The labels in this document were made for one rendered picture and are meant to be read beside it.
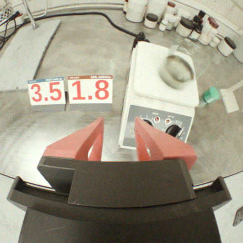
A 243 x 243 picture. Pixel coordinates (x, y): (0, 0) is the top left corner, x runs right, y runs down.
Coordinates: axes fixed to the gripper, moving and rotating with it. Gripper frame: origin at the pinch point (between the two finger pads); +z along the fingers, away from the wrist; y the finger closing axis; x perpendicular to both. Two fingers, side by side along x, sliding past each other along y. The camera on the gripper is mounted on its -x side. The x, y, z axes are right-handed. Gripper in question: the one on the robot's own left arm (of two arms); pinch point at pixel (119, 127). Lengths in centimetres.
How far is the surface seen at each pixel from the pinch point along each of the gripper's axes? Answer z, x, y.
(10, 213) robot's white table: -9.3, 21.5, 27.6
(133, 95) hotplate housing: 8.7, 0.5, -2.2
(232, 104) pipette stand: 17.8, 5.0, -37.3
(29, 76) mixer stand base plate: 17.5, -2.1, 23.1
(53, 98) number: 12.9, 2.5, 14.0
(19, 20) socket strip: 41, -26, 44
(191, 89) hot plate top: 9.1, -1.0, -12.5
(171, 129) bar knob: 6.2, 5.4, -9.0
